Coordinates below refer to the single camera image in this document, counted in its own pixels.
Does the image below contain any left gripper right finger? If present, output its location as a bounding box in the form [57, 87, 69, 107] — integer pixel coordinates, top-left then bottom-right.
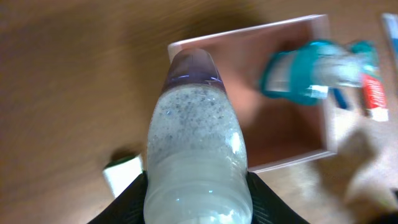
[246, 172, 309, 224]

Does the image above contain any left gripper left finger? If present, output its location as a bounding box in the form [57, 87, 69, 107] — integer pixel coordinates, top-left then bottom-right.
[88, 171, 148, 224]

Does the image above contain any green white soap box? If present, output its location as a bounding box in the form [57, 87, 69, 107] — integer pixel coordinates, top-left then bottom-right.
[103, 154, 144, 198]

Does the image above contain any clear pump soap bottle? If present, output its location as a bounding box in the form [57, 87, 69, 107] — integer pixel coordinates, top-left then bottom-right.
[144, 49, 253, 224]

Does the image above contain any blue disposable razor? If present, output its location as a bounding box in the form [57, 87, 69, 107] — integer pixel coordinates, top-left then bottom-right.
[331, 88, 350, 110]

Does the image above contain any teal mouthwash bottle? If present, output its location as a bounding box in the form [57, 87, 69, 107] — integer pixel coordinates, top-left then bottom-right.
[259, 40, 379, 106]

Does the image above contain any white cardboard box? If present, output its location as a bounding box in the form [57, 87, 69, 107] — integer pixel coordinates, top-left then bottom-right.
[168, 14, 338, 172]

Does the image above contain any Colgate toothpaste tube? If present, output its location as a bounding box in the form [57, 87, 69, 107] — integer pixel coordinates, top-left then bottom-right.
[363, 73, 389, 122]

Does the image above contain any blue white toothbrush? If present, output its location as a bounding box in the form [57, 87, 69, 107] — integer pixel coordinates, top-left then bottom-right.
[382, 13, 397, 65]

